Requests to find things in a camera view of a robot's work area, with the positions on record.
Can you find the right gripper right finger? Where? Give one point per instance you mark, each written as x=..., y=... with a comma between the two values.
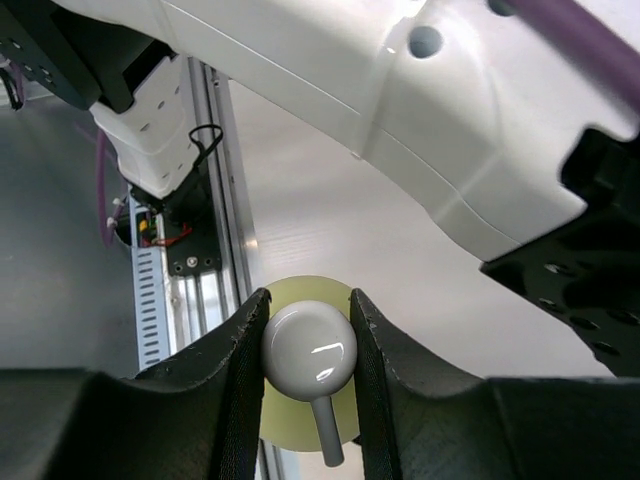
x=420, y=417

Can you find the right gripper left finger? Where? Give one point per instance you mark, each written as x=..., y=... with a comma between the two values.
x=195, y=415

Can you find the yellow-green pump bottle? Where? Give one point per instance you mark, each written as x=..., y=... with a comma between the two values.
x=309, y=353

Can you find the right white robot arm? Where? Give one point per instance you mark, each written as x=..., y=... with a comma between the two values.
x=514, y=124

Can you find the aluminium front rail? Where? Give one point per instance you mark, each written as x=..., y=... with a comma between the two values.
x=198, y=304

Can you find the grey slotted cable duct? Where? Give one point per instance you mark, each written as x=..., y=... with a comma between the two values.
x=149, y=295

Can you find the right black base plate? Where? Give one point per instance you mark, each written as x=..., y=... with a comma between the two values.
x=192, y=243

